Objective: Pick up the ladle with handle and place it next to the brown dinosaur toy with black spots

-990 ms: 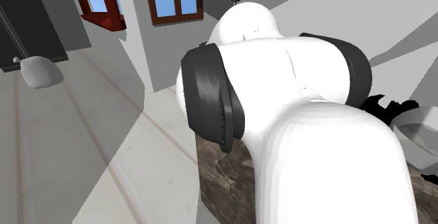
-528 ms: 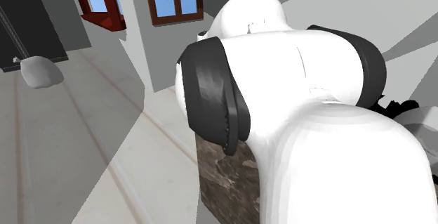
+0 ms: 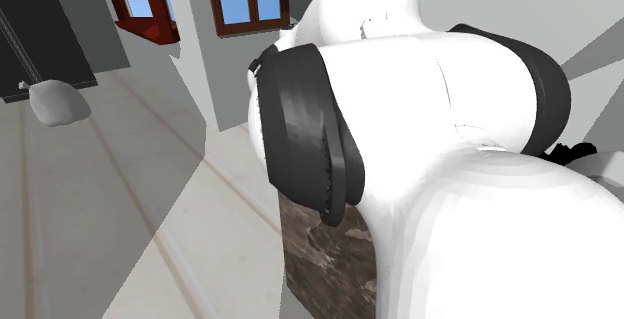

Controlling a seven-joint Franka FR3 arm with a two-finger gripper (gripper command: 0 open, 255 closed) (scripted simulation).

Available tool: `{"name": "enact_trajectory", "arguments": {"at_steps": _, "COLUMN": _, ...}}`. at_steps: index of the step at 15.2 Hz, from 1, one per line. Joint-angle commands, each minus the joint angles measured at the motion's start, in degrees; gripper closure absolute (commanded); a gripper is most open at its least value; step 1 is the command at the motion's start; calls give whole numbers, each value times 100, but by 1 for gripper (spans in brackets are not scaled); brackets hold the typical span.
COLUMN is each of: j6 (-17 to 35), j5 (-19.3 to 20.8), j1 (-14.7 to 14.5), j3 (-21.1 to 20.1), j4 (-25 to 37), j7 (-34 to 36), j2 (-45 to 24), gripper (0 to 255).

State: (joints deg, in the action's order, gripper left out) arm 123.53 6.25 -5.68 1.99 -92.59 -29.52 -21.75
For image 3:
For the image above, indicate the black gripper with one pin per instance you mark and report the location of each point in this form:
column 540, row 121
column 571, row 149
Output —
column 570, row 153

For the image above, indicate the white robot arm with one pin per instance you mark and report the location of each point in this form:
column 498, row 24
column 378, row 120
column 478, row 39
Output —
column 438, row 113

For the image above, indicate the brown framed window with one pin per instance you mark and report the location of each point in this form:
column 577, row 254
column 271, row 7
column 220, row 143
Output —
column 251, row 21

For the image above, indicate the red framed window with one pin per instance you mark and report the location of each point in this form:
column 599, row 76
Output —
column 151, row 29

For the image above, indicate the grey sack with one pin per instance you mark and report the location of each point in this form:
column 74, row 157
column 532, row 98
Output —
column 57, row 104

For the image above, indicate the black door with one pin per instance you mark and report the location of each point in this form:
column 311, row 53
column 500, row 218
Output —
column 39, row 30

